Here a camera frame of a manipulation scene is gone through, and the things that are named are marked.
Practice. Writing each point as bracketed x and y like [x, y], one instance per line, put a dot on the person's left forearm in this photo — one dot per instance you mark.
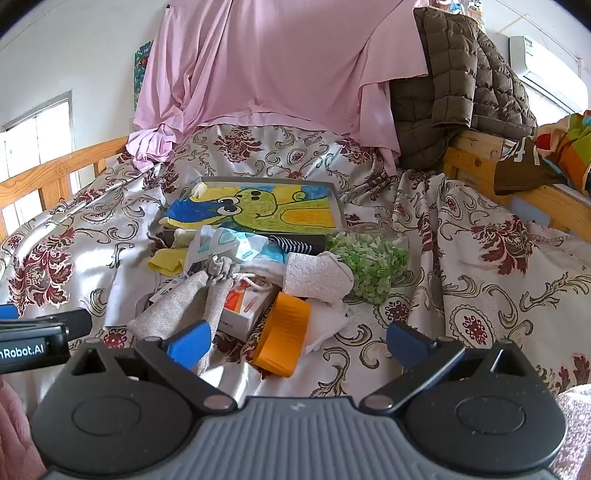
[16, 429]

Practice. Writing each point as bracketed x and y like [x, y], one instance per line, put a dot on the orange and white box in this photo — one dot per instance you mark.
[244, 309]

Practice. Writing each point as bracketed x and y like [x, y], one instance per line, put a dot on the grey tray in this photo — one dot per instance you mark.
[340, 207]

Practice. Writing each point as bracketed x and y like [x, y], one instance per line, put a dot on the blue and white packet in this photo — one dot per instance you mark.
[217, 244]

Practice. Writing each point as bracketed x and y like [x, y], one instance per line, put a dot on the clear jar of green pieces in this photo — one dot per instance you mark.
[369, 267]

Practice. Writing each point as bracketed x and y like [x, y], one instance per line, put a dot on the cartoon wall picture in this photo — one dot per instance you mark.
[455, 5]

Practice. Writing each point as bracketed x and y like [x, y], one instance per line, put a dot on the blue and white box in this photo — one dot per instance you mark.
[171, 282]

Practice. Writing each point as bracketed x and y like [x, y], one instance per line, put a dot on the pink fuzzy garment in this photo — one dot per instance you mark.
[577, 429]

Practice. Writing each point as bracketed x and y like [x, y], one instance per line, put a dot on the wooden bed frame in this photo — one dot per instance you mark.
[466, 157]

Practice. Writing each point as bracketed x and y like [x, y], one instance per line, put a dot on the colourful wall poster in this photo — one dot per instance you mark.
[142, 69]

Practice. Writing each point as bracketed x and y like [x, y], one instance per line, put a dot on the white air conditioner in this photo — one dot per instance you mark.
[540, 60]

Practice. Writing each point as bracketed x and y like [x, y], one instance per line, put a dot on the window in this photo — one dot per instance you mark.
[37, 138]

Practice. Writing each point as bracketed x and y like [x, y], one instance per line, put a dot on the wooden bed headboard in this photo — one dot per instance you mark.
[46, 170]

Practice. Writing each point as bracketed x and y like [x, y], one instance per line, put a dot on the plain white cloth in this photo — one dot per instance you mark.
[323, 327]

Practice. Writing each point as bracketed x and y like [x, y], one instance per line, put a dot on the black white striped sock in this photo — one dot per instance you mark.
[295, 244]

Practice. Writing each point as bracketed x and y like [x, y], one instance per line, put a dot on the yellow cloth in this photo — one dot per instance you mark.
[166, 263]

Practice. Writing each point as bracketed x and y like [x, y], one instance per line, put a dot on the orange ribbed band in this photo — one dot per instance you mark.
[281, 332]

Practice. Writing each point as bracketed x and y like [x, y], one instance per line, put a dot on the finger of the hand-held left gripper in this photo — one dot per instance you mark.
[76, 323]
[8, 312]

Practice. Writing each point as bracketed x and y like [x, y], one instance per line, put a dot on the colourful patchwork blanket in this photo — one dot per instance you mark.
[568, 138]

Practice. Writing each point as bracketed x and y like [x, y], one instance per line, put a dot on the brown cloth with white print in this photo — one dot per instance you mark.
[517, 175]

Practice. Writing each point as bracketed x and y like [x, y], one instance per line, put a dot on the brown quilted jacket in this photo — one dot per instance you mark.
[461, 92]

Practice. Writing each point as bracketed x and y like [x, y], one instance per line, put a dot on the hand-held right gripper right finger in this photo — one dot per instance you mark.
[408, 345]

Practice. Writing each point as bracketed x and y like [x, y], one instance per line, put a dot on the pink bed sheet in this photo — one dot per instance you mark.
[277, 60]

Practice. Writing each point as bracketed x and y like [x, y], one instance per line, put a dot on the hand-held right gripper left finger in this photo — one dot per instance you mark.
[189, 345]

